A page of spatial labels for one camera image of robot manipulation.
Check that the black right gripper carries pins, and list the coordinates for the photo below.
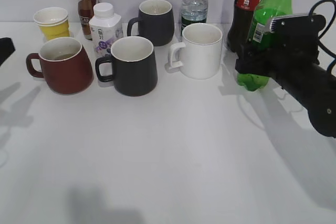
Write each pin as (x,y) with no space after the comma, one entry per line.
(295,46)

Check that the green plastic soda bottle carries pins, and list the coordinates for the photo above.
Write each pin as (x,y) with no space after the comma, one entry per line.
(261,40)

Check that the dark red ceramic mug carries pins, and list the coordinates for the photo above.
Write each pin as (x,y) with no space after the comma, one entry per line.
(63,63)

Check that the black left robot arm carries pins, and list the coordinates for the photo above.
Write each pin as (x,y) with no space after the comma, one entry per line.
(7,48)

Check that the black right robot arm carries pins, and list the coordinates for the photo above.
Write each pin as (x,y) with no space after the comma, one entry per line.
(314,88)

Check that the yellow paper cup stack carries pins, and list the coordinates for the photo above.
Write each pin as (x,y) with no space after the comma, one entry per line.
(53,22)

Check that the cola bottle red label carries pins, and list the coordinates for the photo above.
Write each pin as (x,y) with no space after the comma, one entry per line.
(243,14)

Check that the white ceramic mug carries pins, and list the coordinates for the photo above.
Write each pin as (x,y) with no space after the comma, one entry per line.
(199,53)

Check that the clear water bottle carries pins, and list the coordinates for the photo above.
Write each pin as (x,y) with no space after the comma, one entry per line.
(193,11)

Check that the rear black ceramic mug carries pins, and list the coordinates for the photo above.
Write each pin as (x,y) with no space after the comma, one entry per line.
(155,22)

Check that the black ceramic mug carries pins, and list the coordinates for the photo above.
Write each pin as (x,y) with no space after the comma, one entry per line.
(131,66)
(155,22)

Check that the front black ceramic mug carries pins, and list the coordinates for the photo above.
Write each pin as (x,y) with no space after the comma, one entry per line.
(131,66)

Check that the white yogurt drink bottle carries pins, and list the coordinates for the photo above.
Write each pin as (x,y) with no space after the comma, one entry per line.
(105,27)

